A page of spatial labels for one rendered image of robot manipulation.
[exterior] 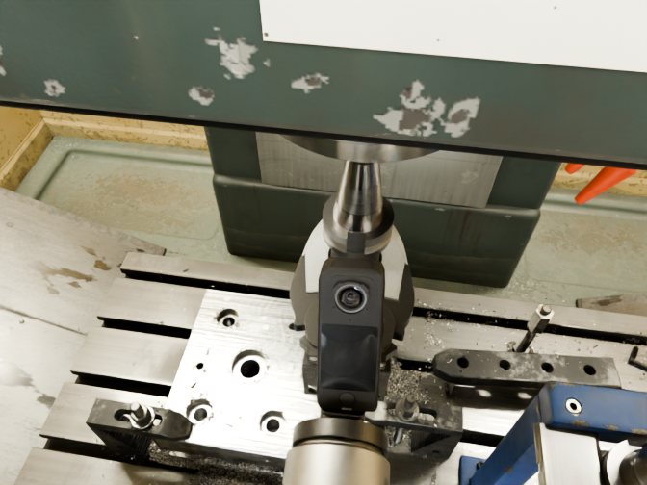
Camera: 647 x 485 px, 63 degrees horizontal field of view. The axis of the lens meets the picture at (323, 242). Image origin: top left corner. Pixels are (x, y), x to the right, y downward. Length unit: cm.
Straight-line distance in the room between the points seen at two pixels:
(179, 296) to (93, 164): 88
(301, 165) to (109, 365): 49
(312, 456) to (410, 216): 81
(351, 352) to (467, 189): 71
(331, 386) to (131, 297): 62
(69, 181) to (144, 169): 22
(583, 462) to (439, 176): 64
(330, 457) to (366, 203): 19
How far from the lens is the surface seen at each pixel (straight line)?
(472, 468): 81
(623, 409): 53
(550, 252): 149
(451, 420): 72
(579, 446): 52
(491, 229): 116
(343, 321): 37
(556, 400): 51
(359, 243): 46
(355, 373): 39
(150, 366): 89
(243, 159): 111
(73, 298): 129
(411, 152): 32
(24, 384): 122
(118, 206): 159
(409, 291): 45
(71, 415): 90
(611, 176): 39
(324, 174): 104
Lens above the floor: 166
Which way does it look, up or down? 51 degrees down
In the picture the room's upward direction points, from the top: straight up
